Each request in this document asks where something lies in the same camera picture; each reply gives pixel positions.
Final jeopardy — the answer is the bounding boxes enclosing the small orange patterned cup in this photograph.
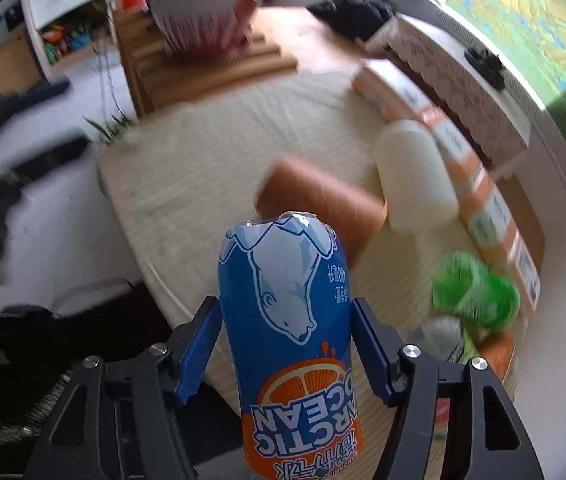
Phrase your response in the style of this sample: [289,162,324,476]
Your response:
[478,332,515,382]

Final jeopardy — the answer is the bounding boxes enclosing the tissue pack far right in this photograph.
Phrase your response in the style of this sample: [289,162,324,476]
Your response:
[496,233,541,318]

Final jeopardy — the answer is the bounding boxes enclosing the red white flower pot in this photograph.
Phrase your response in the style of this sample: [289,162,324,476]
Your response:
[149,0,262,60]

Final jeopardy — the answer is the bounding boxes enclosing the lace covered low table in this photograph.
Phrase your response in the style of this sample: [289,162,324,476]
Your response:
[363,14,531,178]

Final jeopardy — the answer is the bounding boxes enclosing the green tea cup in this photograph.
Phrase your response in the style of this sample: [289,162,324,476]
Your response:
[432,252,520,332]

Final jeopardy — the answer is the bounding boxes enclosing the black bag on platform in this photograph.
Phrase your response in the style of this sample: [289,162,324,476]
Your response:
[307,0,395,42]

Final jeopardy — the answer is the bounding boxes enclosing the wooden slatted plant stand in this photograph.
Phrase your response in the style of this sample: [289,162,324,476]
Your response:
[114,6,298,117]

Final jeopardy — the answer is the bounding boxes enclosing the tissue pack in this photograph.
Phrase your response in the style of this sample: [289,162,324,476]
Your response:
[423,108,484,195]
[351,60,435,122]
[496,233,541,318]
[458,170,518,263]

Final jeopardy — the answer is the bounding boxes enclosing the black teapot set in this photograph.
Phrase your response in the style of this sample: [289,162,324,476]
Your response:
[464,48,505,91]

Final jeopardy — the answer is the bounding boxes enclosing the striped table cloth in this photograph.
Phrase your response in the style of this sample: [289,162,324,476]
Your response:
[98,66,479,336]

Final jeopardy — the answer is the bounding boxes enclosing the blue orange Arctic Ocean cup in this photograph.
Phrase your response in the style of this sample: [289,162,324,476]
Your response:
[218,211,363,479]

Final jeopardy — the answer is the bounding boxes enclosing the tissue pack far left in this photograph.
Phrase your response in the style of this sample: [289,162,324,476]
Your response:
[351,60,435,122]

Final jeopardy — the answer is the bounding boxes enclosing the orange paper cup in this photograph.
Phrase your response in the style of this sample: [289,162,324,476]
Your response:
[255,155,388,268]

